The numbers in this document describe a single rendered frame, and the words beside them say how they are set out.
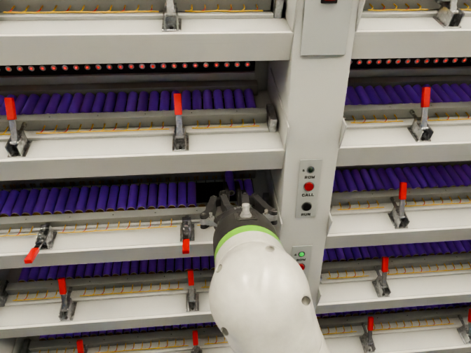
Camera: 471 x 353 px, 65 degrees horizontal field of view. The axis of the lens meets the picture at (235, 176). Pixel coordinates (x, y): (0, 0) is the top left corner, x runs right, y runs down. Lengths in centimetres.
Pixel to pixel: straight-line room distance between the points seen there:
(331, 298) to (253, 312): 55
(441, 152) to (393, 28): 25
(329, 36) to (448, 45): 20
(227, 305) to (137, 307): 52
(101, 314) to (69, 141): 39
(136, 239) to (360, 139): 46
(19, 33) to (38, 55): 4
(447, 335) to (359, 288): 33
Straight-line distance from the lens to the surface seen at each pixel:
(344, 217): 81
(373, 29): 65
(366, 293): 94
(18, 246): 82
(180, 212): 75
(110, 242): 76
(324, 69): 62
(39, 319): 94
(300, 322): 40
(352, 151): 69
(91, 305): 91
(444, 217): 90
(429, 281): 102
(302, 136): 64
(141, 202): 78
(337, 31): 61
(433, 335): 117
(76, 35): 60
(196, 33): 58
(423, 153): 76
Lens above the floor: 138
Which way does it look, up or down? 28 degrees down
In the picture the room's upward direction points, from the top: straight up
